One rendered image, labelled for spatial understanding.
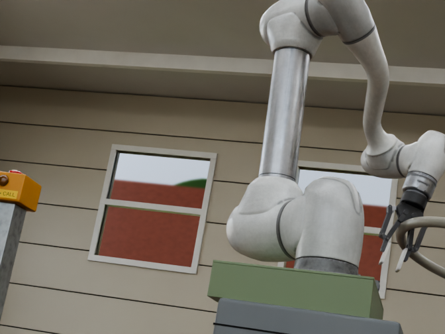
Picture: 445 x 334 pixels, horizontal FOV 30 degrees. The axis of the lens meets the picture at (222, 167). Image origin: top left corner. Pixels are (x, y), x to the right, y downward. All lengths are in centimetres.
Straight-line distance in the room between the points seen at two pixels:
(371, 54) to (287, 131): 32
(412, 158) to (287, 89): 48
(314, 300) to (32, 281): 841
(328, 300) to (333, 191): 31
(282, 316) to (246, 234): 37
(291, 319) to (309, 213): 30
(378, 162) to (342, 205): 61
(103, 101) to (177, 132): 109
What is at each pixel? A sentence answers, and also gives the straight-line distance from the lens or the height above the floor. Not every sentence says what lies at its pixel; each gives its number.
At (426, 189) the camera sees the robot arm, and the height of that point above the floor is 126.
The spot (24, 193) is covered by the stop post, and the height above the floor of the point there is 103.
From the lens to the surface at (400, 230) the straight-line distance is 245.
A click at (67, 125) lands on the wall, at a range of 1049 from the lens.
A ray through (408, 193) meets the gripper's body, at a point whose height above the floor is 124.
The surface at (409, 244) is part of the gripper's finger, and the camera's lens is 244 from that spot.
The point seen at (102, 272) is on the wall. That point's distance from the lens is 976.
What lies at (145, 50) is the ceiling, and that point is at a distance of 896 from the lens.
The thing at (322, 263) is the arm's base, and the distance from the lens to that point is 195.
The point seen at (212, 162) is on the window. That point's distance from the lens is 964.
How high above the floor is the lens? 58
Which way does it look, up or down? 16 degrees up
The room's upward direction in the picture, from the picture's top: 10 degrees clockwise
